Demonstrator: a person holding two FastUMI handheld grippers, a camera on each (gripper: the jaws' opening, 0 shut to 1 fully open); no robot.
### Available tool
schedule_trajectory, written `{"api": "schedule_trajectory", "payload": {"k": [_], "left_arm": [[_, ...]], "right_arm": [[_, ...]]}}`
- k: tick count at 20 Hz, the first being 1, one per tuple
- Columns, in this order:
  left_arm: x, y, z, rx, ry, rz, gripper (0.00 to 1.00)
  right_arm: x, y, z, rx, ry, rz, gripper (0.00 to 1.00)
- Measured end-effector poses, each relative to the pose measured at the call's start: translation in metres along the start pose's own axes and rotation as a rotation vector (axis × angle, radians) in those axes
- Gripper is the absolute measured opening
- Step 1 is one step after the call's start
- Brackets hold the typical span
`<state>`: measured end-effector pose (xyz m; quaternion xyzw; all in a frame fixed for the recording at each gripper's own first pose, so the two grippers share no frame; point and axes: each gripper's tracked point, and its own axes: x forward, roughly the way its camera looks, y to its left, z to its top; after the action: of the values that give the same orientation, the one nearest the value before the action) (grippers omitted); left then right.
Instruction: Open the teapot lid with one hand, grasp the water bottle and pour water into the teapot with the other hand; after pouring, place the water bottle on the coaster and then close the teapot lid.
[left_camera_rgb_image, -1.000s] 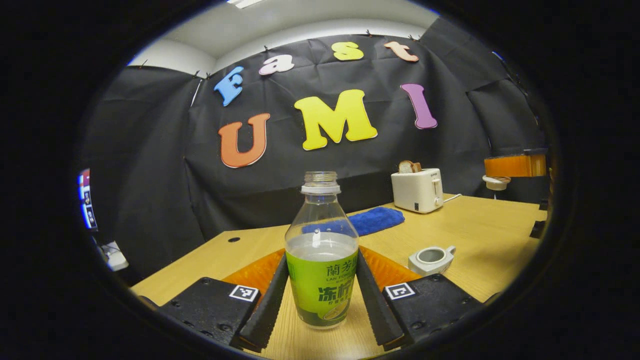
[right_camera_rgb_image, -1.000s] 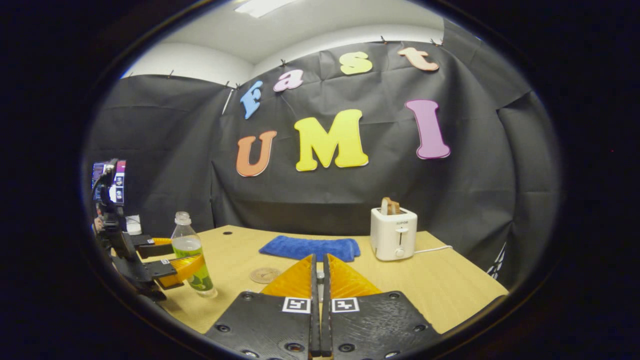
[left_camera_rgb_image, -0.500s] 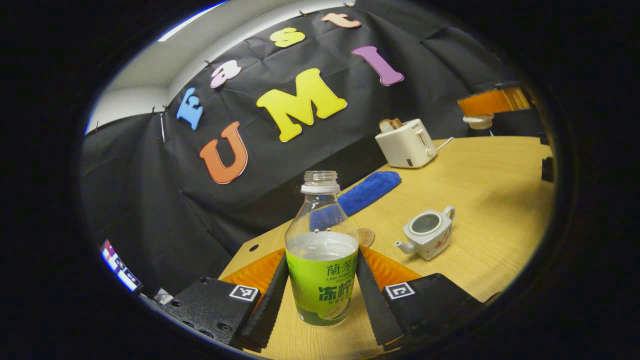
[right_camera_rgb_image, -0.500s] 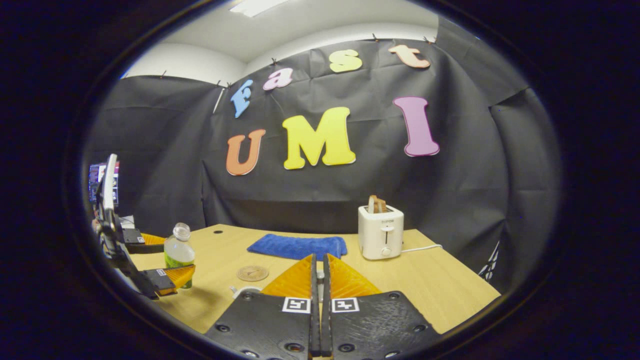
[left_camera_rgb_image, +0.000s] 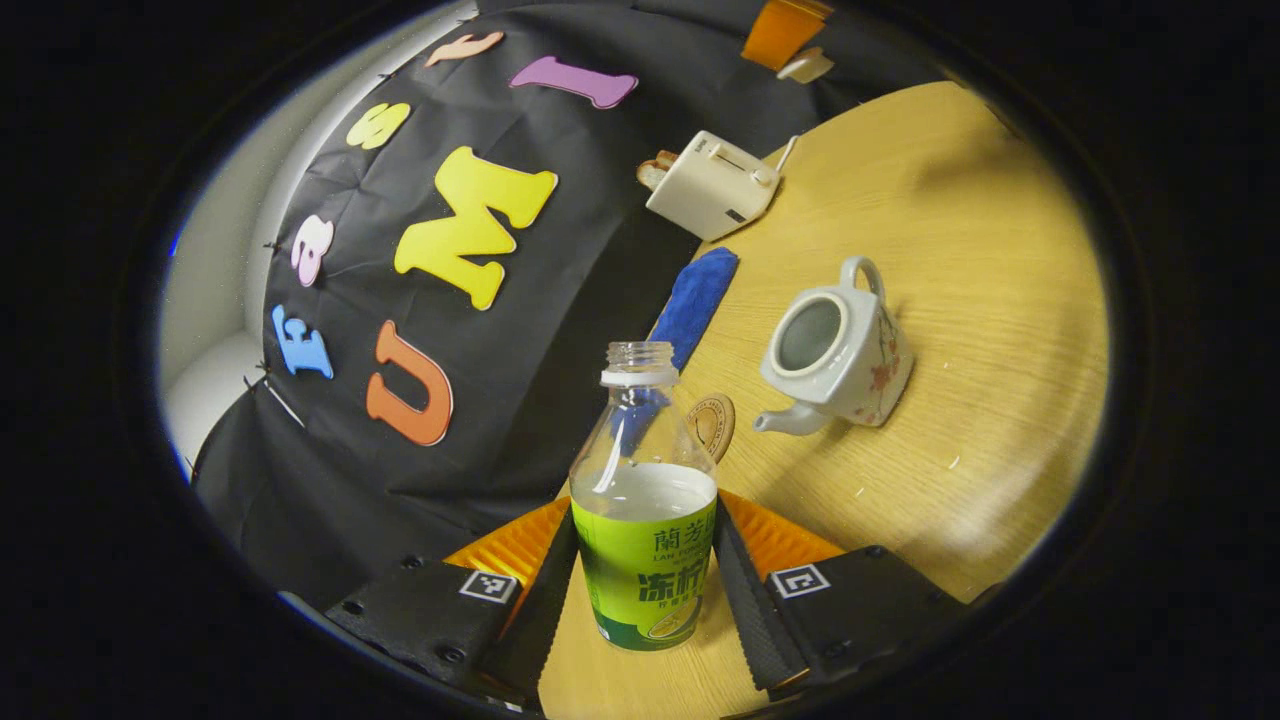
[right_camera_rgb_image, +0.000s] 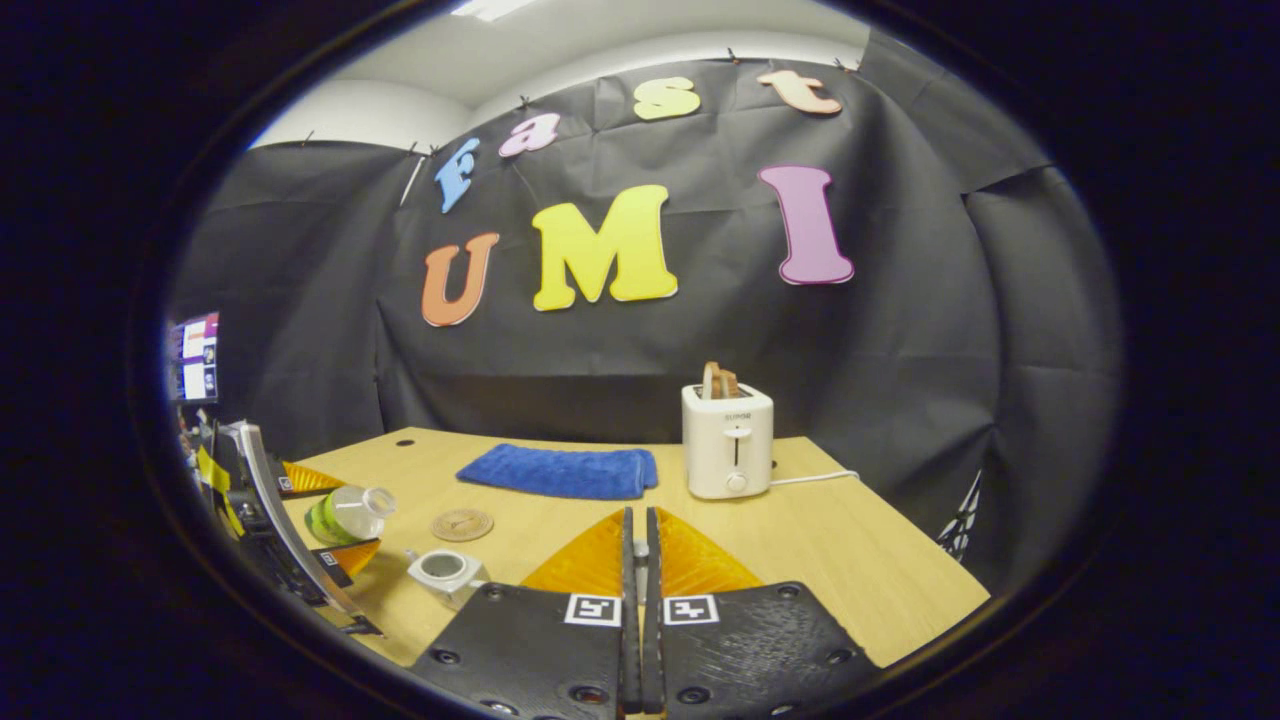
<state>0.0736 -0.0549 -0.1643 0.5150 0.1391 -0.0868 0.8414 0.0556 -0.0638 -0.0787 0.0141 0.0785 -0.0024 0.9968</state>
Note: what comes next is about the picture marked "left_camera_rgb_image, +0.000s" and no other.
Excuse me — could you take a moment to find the green label water bottle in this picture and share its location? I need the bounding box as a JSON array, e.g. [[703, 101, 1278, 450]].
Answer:
[[570, 341, 719, 652]]

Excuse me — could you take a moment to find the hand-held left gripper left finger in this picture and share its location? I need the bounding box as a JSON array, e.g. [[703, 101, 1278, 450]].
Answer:
[[325, 497, 581, 713]]

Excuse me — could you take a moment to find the black backdrop cloth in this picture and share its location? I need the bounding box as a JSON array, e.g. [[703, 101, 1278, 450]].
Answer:
[[190, 0, 951, 611]]

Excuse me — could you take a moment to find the blue towel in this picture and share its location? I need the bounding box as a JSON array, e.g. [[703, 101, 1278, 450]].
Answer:
[[650, 247, 741, 371]]

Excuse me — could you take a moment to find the white floral teacup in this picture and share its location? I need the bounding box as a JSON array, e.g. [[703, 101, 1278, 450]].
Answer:
[[753, 256, 914, 437]]

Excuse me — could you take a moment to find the white toaster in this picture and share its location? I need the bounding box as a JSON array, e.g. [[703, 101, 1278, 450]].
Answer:
[[645, 130, 783, 243]]

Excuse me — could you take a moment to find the round brown coaster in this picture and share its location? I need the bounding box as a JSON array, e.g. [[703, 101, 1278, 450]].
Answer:
[[686, 394, 737, 463]]

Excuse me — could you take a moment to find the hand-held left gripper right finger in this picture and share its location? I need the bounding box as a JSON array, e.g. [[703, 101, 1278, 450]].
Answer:
[[712, 490, 969, 696]]

